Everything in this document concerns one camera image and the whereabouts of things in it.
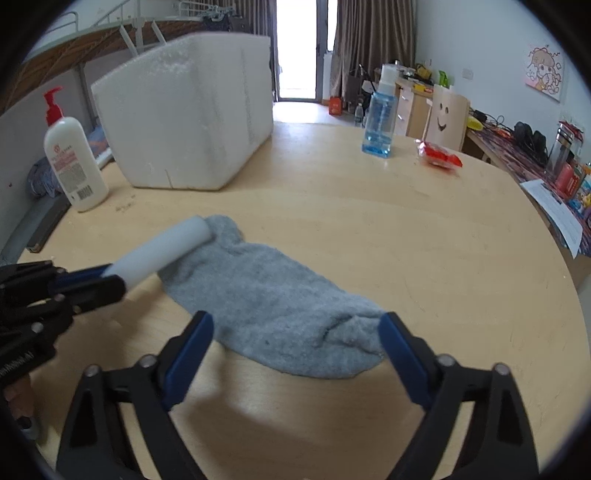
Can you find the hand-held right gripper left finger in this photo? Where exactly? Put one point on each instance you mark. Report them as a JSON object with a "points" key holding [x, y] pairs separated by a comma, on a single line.
{"points": [[187, 362]]}

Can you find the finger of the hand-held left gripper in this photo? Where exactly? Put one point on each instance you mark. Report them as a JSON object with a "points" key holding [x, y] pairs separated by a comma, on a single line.
{"points": [[97, 290], [78, 275]]}

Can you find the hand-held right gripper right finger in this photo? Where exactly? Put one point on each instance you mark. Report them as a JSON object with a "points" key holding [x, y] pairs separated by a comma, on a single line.
{"points": [[401, 360]]}

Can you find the grey sock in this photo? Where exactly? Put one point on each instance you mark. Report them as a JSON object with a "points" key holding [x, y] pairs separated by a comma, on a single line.
{"points": [[277, 304]]}

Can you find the white foam box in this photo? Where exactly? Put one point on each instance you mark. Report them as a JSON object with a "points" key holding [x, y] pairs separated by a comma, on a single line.
{"points": [[184, 115]]}

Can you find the person's left hand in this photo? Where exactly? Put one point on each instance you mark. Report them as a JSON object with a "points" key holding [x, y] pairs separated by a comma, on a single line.
{"points": [[21, 401]]}

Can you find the white lotion bottle red pump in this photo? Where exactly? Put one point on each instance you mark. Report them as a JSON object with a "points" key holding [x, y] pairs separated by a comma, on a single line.
{"points": [[76, 166]]}

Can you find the red packet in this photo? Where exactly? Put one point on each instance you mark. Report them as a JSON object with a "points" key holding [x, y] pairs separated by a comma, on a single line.
{"points": [[438, 157]]}

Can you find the white paper sheet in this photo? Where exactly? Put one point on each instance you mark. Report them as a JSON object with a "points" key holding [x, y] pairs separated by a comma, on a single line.
{"points": [[554, 212]]}

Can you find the metal bunk bed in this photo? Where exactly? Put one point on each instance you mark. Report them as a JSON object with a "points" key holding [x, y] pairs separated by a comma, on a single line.
{"points": [[69, 50]]}

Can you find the desk with patterned cloth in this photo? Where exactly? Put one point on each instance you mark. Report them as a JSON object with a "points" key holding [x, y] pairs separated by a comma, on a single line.
{"points": [[517, 161]]}

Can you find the clear bottle of blue liquid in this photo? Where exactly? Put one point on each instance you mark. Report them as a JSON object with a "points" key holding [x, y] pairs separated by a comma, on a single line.
{"points": [[378, 124]]}

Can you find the white bunk bed ladder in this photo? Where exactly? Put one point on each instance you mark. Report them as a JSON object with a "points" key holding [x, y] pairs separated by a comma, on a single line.
{"points": [[127, 39]]}

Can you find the wooden chair with smiley face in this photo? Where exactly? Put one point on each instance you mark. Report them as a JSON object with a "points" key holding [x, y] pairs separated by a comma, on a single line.
{"points": [[445, 117]]}

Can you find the clear plastic bottle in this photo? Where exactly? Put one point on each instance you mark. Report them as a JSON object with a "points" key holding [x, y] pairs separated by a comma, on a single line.
{"points": [[358, 115]]}

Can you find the yellow object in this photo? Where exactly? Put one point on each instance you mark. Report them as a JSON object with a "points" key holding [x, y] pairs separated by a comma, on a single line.
{"points": [[475, 122]]}

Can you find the wooden desk with drawers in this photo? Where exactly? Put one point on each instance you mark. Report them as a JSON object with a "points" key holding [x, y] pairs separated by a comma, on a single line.
{"points": [[413, 108]]}

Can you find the black bag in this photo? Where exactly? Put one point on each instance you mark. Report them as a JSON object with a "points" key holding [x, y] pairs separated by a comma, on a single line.
{"points": [[531, 141]]}

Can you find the orange box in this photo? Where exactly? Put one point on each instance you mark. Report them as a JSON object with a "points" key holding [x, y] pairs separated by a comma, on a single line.
{"points": [[335, 106]]}

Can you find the green packet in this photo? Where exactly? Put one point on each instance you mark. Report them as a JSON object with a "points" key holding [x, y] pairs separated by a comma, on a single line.
{"points": [[443, 79]]}

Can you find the brown curtain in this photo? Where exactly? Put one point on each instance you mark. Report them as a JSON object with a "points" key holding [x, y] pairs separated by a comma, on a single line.
{"points": [[251, 14], [374, 41]]}

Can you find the glass balcony door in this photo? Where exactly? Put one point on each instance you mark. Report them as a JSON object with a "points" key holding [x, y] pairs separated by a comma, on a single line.
{"points": [[300, 50]]}

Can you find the wall poster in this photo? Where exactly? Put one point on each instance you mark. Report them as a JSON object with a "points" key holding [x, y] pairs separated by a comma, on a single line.
{"points": [[545, 71]]}

